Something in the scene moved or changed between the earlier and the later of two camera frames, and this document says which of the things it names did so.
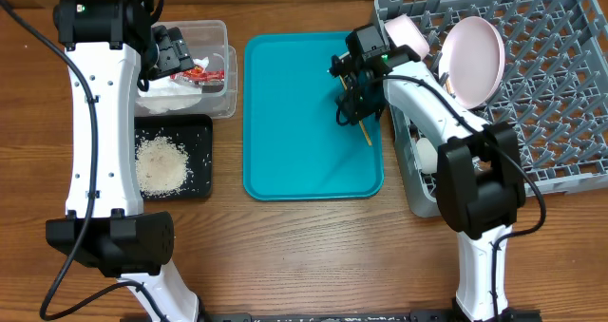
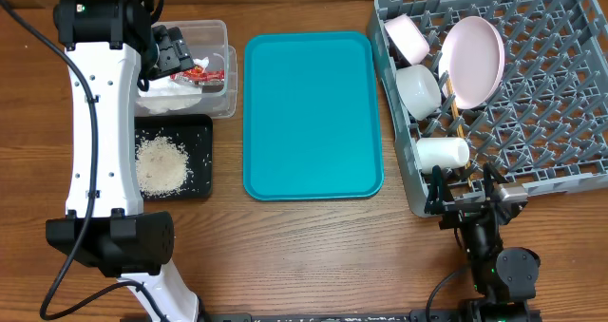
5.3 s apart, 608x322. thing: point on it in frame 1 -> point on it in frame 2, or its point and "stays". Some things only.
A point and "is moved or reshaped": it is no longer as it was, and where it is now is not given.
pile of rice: x=161 y=165 stays
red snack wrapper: x=198 y=75 stays
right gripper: x=349 y=112 -> x=461 y=212
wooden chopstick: x=360 y=121 is moved or reshaped
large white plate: x=472 y=59 stays
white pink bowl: x=403 y=32 stays
